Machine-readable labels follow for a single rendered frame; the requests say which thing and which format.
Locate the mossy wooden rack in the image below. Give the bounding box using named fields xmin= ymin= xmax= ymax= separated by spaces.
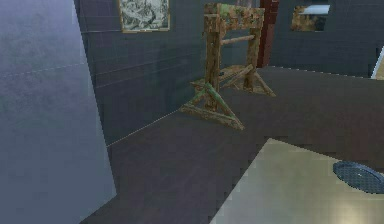
xmin=178 ymin=2 xmax=277 ymax=131

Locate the framed brown picture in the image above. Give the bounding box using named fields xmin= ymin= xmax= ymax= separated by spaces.
xmin=290 ymin=4 xmax=332 ymax=33

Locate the dark blue plate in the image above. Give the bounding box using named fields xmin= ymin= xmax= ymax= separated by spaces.
xmin=332 ymin=160 xmax=384 ymax=195

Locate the framed grey picture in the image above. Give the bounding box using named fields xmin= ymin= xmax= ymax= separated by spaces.
xmin=117 ymin=0 xmax=171 ymax=34

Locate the dark red door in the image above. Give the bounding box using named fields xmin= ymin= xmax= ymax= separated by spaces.
xmin=256 ymin=0 xmax=280 ymax=69

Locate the pale table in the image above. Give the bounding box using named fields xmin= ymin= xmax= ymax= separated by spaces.
xmin=208 ymin=137 xmax=384 ymax=224

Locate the white framed panel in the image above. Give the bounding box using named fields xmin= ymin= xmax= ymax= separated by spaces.
xmin=370 ymin=45 xmax=384 ymax=81

